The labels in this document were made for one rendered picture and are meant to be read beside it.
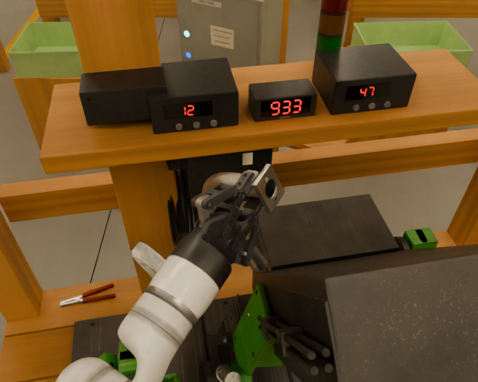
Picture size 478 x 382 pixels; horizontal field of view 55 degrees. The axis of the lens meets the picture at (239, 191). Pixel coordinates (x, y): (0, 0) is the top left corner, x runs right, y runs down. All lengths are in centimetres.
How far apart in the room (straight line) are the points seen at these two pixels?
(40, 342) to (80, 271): 128
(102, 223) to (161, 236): 170
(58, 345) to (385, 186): 230
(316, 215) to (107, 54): 60
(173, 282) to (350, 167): 84
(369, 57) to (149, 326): 67
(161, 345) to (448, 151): 107
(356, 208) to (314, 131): 33
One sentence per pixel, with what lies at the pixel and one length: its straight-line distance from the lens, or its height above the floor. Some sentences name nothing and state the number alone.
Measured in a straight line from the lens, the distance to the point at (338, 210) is 114.
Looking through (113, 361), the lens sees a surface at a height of 114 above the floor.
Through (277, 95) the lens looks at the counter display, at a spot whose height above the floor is 159.
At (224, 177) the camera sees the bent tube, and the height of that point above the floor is 161.
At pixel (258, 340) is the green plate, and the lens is 95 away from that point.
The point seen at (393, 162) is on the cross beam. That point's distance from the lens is 134.
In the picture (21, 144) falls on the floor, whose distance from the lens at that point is 367.
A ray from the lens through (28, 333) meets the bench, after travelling 146.
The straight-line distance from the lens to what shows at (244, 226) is 60.
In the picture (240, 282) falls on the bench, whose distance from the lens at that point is 142.
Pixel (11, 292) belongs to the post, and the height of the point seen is 101.
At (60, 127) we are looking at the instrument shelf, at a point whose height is 154.
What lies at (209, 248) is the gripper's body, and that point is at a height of 163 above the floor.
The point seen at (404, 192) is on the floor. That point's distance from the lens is 313.
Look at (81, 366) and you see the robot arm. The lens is 53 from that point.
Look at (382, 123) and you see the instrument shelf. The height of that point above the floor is 153.
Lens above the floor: 205
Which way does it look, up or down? 44 degrees down
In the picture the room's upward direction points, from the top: straight up
